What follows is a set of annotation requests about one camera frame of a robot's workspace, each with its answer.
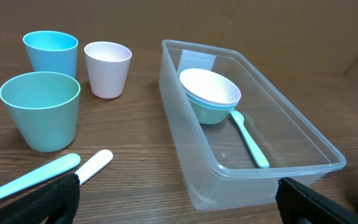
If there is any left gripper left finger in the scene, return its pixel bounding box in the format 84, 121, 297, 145
0, 173, 80, 224

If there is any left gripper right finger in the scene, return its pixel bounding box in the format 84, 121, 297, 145
275, 177, 358, 224

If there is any blue fork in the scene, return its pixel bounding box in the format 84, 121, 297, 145
230, 110, 270, 169
0, 153, 81, 199

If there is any green plastic cup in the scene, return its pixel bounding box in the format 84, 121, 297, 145
0, 72, 81, 152

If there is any green-blue bowl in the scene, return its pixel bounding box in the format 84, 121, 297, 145
190, 100, 235, 124

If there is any blue bowl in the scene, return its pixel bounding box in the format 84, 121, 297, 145
186, 92, 238, 110

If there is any pink plastic bowl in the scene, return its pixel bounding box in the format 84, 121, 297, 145
179, 68, 242, 107

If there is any blue plastic cup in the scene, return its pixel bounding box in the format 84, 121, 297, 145
22, 30, 78, 78

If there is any pink plastic cup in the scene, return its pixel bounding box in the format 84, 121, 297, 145
84, 41, 132, 99

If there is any clear plastic container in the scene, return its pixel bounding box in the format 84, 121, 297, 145
159, 40, 346, 211

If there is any white plastic spoon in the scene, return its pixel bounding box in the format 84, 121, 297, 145
75, 149, 114, 186

